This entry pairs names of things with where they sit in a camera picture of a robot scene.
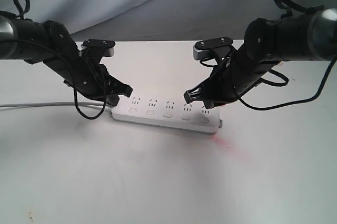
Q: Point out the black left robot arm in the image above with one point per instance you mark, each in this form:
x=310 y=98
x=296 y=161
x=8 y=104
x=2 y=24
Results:
x=27 y=40

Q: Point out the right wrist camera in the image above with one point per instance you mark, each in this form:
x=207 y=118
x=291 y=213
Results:
x=205 y=48

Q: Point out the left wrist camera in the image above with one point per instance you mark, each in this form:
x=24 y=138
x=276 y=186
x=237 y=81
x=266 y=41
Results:
x=97 y=47

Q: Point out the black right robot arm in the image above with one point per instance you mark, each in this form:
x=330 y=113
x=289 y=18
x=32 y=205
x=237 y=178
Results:
x=300 y=34

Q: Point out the white five-outlet power strip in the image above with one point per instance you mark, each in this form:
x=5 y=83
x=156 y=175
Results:
x=168 y=113

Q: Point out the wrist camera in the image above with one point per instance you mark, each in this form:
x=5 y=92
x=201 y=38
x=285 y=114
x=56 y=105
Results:
x=205 y=48
x=97 y=47

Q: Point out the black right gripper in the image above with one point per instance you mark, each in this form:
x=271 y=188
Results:
x=235 y=80

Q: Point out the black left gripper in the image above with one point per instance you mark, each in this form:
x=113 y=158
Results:
x=84 y=72

